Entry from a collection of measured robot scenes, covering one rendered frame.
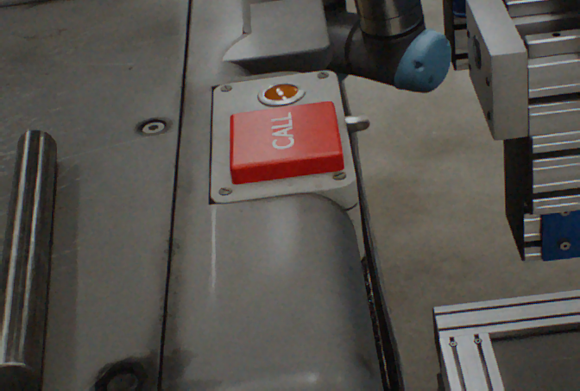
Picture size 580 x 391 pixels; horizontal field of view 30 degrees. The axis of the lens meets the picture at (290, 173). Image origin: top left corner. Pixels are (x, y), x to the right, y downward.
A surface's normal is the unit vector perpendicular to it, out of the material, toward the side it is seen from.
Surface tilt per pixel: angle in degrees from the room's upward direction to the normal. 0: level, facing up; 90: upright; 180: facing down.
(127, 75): 0
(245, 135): 0
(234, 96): 0
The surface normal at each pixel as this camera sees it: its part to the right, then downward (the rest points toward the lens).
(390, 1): 0.07, 0.62
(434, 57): 0.74, 0.28
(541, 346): -0.13, -0.84
